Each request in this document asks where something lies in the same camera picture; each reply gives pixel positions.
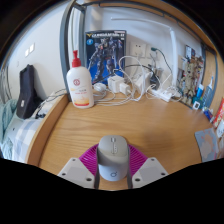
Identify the white blue tube bottle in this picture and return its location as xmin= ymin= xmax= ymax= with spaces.
xmin=195 ymin=83 xmax=205 ymax=101

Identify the small white square clock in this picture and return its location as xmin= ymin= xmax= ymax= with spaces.
xmin=192 ymin=100 xmax=202 ymax=111

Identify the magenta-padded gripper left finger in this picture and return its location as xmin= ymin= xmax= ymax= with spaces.
xmin=57 ymin=143 xmax=101 ymax=190

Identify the grey computer mouse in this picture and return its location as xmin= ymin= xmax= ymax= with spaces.
xmin=96 ymin=134 xmax=130 ymax=183

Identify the white wall socket plate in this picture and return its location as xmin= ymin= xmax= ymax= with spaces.
xmin=129 ymin=41 xmax=148 ymax=58

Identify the pastel cloud print mouse pad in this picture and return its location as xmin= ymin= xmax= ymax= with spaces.
xmin=194 ymin=127 xmax=221 ymax=163

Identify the blue robot model kit box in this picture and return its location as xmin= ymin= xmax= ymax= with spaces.
xmin=85 ymin=29 xmax=128 ymax=86

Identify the bed with checked sheet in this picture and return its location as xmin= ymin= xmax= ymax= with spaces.
xmin=0 ymin=98 xmax=44 ymax=161

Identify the clear blue pump bottle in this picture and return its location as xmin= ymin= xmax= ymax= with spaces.
xmin=202 ymin=75 xmax=216 ymax=109

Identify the black bag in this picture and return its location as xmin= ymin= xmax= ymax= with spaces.
xmin=15 ymin=64 xmax=44 ymax=120

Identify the white red-capped pump bottle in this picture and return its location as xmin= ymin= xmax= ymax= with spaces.
xmin=65 ymin=49 xmax=95 ymax=109

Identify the white charger block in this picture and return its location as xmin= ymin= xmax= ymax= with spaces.
xmin=108 ymin=74 xmax=125 ymax=94

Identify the brown tree-like figure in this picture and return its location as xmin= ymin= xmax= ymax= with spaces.
xmin=181 ymin=56 xmax=204 ymax=104

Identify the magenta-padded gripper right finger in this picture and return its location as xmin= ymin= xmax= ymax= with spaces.
xmin=126 ymin=143 xmax=169 ymax=190

